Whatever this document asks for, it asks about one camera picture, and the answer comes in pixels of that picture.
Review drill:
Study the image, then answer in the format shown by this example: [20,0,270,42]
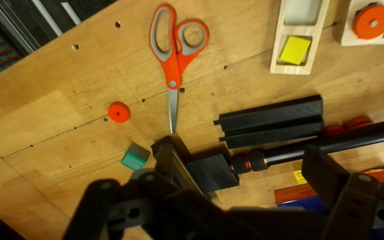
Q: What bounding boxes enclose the large orange ring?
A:
[352,4,384,40]

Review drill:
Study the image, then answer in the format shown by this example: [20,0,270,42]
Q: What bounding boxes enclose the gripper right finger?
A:
[301,146,384,240]

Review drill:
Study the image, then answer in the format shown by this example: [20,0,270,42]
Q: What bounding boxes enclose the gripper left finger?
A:
[62,133,212,240]

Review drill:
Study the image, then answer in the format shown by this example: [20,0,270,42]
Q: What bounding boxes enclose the black ribbed block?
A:
[213,95,324,149]

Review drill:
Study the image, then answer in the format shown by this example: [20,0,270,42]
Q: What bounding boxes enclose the wooden slot tray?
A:
[269,0,331,75]

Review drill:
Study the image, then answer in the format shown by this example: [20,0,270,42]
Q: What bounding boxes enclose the orange and grey scissors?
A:
[149,4,210,134]

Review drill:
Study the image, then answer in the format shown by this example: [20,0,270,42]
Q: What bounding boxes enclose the wooden shape board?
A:
[339,0,384,46]

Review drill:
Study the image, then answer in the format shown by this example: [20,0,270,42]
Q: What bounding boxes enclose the metal frame rail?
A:
[0,0,83,55]

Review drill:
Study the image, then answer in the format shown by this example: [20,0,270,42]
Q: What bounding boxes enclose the green block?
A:
[121,143,151,171]

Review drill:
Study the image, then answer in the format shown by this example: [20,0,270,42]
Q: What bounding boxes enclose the small orange disc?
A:
[344,116,373,131]
[108,102,131,123]

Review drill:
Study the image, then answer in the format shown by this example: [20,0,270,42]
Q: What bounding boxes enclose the small yellow brick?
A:
[292,163,308,185]

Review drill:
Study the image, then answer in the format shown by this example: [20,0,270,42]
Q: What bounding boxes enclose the red and blue box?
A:
[274,168,384,214]

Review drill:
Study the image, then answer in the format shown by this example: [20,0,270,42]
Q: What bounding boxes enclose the yellow square block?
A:
[279,35,312,65]

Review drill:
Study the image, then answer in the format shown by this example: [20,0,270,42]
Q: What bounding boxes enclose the stand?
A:
[185,115,384,194]

